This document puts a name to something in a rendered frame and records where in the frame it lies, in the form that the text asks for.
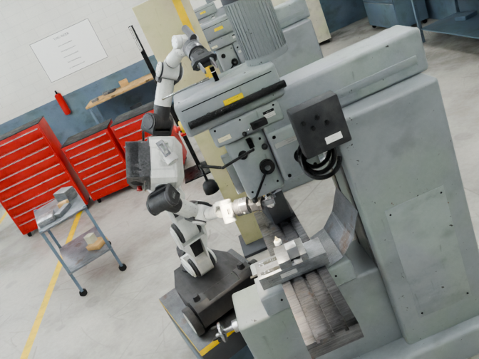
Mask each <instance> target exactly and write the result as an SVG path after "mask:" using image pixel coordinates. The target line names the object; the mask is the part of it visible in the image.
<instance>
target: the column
mask: <svg viewBox="0 0 479 359"><path fill-rule="evenodd" d="M342 110H343V113H344V117H345V119H346V123H347V125H348V128H349V132H350V134H351V140H350V141H348V142H345V143H344V144H342V145H340V146H337V147H336V153H337V156H342V162H341V166H340V168H339V171H338V172H337V173H336V174H335V175H334V176H333V177H332V179H333V182H334V185H335V187H337V188H338V189H339V190H340V191H341V192H342V193H343V195H344V196H345V197H346V198H347V199H348V200H349V201H350V203H352V205H353V206H354V208H355V209H356V210H357V211H358V215H357V220H356V227H355V232H354V239H356V240H357V242H358V243H359V244H360V245H362V247H363V248H364V250H365V251H366V253H367V254H368V255H369V256H370V257H371V259H372V261H373V262H374V263H375V265H376V266H377V268H378V269H379V271H380V273H381V277H382V279H383V282H384V285H385V287H386V291H387V294H388V297H389V299H390V302H391V305H392V307H393V311H394V313H395V316H396V319H397V321H398V325H399V328H400V330H401V333H402V336H403V338H404V339H405V341H406V342H407V344H410V345H411V344H414V343H416V342H418V341H420V340H423V339H425V338H427V337H430V336H432V335H434V334H437V333H439V332H441V331H444V330H445V329H448V328H450V327H453V326H455V325H457V324H459V323H462V322H464V321H466V320H468V319H471V318H473V317H475V316H478V315H479V250H478V244H477V241H476V238H475V232H474V228H473V223H472V220H471V217H470V211H469V208H468V203H467V199H466V196H465V190H464V187H463V182H462V179H461V175H460V170H459V166H458V161H457V157H456V154H455V149H454V146H453V140H452V137H451V133H450V128H449V124H448V119H447V116H446V113H445V107H444V104H443V99H442V95H441V90H440V86H439V83H438V79H437V78H435V77H433V76H429V75H426V74H424V73H418V74H416V75H414V76H411V77H410V78H407V79H405V80H402V81H401V82H398V83H396V84H394V85H391V86H389V87H387V88H384V89H383V90H380V91H378V92H376V93H374V94H372V95H369V96H367V97H365V98H362V99H360V100H358V101H356V102H354V103H352V104H349V105H347V106H345V107H343V108H342Z"/></svg>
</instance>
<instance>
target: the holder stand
mask: <svg viewBox="0 0 479 359"><path fill-rule="evenodd" d="M271 193H272V194H273V193H275V195H276V197H275V198H274V200H275V202H276V204H275V206H274V207H272V208H270V207H267V206H265V208H264V210H262V212H263V213H264V214H265V215H266V216H267V217H268V218H269V219H270V220H271V221H272V222H273V223H274V224H275V225H276V224H278V223H280V222H282V221H284V220H285V219H288V218H289V217H291V216H292V213H291V211H290V208H289V206H288V204H287V201H286V199H285V197H284V194H283V192H282V190H281V189H280V188H279V189H276V190H274V191H272V192H271Z"/></svg>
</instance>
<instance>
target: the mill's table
mask: <svg viewBox="0 0 479 359"><path fill-rule="evenodd" d="M286 201H287V199H286ZM287 204H288V206H289V208H290V211H291V213H292V216H291V217H289V218H288V219H285V220H284V221H282V222H280V223H278V224H276V225H275V224H274V223H273V222H272V221H271V220H270V219H269V218H268V217H267V216H266V215H265V214H264V213H263V212H261V211H258V212H255V213H254V216H255V219H256V220H257V223H258V226H259V229H260V231H261V233H262V236H263V238H264V242H265V244H266V246H267V249H268V251H269V254H270V256H274V255H275V253H274V250H273V248H275V247H276V246H275V245H274V240H275V237H276V238H278V239H281V241H282V243H283V244H286V243H287V242H290V241H292V240H294V239H297V238H299V237H300V239H301V241H302V243H304V242H307V241H310V238H309V237H308V235H307V233H306V232H305V230H304V228H303V226H302V225H301V223H300V221H299V220H298V218H297V216H296V214H295V213H294V211H293V209H292V208H291V206H290V204H289V203H288V201H287ZM282 287H283V289H284V292H285V294H286V296H287V299H288V302H289V305H290V306H291V309H292V313H293V314H294V317H295V319H296V322H297V325H298V326H299V329H300V332H301V334H302V337H303V339H304V342H305V344H306V347H307V350H308V351H309V354H310V356H311V358H312V359H315V358H318V357H319V356H321V355H324V354H326V353H329V352H331V351H333V350H336V349H337V348H340V347H342V346H344V345H347V344H349V343H352V342H354V341H355V340H358V339H360V338H363V337H364V335H363V333H362V331H361V328H360V325H359V322H358V321H357V319H356V318H355V316H354V314H353V313H352V311H351V309H350V308H349V305H348V304H347V302H346V300H345V299H344V297H343V296H342V294H341V292H340V290H339V288H338V287H337V285H336V283H335V282H334V280H333V278H332V277H331V274H330V273H329V271H328V269H327V268H326V266H322V267H319V268H317V269H314V270H313V271H310V272H307V273H305V274H302V275H301V276H298V277H296V278H293V279H290V280H288V281H285V282H284V283H282Z"/></svg>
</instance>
